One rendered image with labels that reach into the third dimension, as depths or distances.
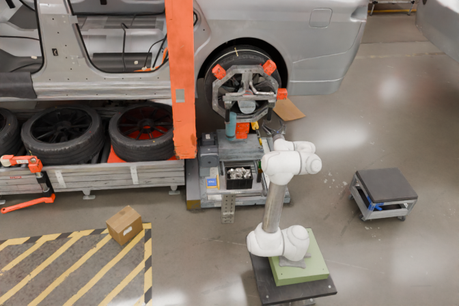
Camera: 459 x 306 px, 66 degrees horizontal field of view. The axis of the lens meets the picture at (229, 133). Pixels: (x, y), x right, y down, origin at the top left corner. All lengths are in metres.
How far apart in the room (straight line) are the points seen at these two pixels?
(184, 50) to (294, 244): 1.38
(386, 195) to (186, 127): 1.71
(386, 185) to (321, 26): 1.42
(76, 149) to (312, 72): 2.11
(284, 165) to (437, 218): 2.09
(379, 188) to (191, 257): 1.63
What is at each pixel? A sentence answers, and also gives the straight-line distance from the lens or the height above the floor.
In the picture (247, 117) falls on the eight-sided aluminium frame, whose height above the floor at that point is 0.62.
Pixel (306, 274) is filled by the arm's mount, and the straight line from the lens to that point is 2.50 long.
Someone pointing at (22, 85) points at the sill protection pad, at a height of 0.91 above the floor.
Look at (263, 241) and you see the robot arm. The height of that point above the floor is 0.65.
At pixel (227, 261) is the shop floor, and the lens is 2.90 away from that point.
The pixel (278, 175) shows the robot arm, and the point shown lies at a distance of 1.92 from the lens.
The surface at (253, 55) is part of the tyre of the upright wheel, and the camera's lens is 2.92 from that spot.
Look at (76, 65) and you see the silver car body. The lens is 3.09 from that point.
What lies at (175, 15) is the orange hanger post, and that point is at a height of 1.69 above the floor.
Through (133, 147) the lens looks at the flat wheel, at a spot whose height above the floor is 0.48.
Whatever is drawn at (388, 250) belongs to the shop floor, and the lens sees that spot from 3.29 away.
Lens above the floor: 2.51
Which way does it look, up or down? 40 degrees down
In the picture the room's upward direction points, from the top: 3 degrees clockwise
